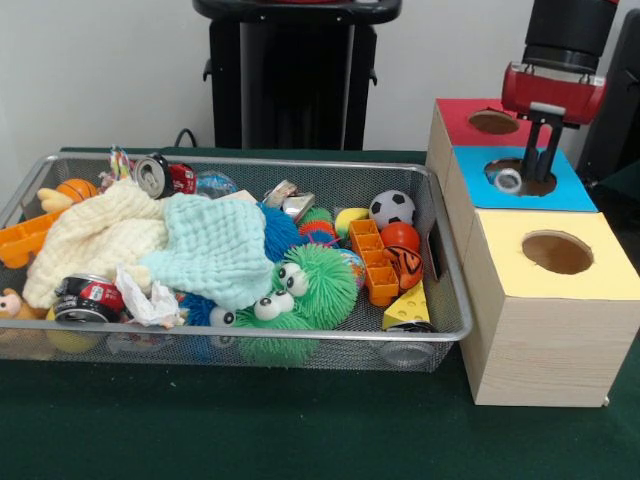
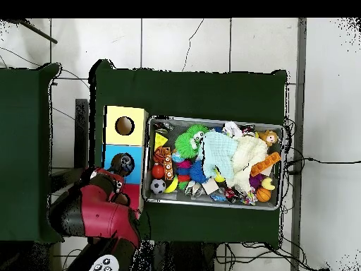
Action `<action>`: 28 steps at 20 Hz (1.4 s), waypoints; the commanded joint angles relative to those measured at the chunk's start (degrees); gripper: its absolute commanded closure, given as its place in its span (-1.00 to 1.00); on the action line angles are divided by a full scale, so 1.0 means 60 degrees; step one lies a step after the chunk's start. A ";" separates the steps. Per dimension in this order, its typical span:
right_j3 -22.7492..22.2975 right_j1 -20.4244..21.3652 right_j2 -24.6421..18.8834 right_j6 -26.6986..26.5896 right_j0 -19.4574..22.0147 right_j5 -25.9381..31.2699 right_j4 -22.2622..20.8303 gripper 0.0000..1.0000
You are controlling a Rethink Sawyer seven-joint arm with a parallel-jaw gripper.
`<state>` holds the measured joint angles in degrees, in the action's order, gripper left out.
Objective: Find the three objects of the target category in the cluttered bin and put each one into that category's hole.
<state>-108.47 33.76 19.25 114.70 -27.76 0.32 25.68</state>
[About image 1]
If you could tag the small green spiky ball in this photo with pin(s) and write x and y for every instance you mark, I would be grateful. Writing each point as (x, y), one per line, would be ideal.
(268, 340)

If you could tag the red and black soda can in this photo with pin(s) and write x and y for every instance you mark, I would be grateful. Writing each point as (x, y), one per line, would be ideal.
(95, 297)

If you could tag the small soccer ball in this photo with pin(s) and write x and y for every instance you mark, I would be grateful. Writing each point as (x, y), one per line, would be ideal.
(393, 209)

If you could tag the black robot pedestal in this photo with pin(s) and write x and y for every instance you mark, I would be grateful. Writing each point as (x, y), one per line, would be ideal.
(280, 90)

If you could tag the orange toy block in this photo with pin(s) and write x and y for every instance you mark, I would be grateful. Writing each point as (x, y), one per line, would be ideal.
(375, 260)

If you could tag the wooden box with three holes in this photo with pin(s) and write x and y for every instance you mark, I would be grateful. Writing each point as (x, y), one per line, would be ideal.
(540, 350)

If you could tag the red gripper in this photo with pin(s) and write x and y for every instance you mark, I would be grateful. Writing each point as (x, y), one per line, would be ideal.
(550, 92)

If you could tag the crushed clear plastic bottle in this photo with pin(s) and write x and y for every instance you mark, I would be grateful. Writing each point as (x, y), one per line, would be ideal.
(508, 180)

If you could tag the cream muslin cloth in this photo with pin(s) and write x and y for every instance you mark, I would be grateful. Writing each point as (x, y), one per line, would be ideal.
(90, 235)

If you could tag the large green spiky ball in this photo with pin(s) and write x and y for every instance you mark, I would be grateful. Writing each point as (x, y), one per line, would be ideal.
(325, 275)

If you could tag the yellow cheese wedge toy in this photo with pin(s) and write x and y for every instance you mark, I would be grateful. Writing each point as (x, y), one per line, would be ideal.
(408, 308)

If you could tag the mint green muslin cloth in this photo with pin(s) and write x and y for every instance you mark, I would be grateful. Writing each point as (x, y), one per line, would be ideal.
(215, 250)

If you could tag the small red ball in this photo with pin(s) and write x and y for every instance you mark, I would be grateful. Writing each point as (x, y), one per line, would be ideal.
(402, 236)

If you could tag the shallow clear mesh bin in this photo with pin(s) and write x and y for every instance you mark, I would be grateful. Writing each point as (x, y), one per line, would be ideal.
(452, 290)

